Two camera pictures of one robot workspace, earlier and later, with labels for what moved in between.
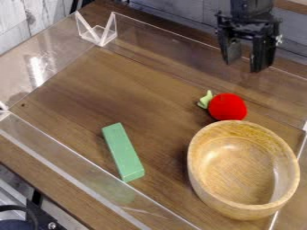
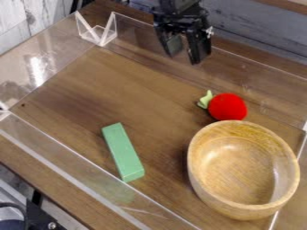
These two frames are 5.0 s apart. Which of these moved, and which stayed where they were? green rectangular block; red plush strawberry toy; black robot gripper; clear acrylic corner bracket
Moved: black robot gripper
Stayed: clear acrylic corner bracket; red plush strawberry toy; green rectangular block
